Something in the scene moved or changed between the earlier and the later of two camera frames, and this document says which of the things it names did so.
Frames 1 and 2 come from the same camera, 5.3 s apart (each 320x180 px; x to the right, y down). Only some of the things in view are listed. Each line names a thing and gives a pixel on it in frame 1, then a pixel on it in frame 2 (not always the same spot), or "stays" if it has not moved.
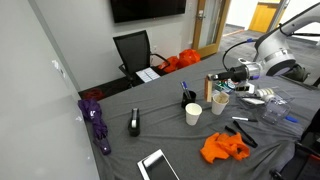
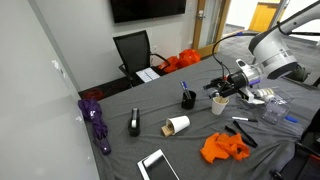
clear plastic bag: [274, 97] stays
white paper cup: [192, 111] → [178, 122]
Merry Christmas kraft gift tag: [208, 89] → [168, 129]
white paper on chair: [147, 74] stays
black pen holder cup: [188, 97] stays
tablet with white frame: [157, 167] stays
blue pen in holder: [184, 86] stays
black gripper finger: [221, 76] → [214, 84]
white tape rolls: [266, 93] stays
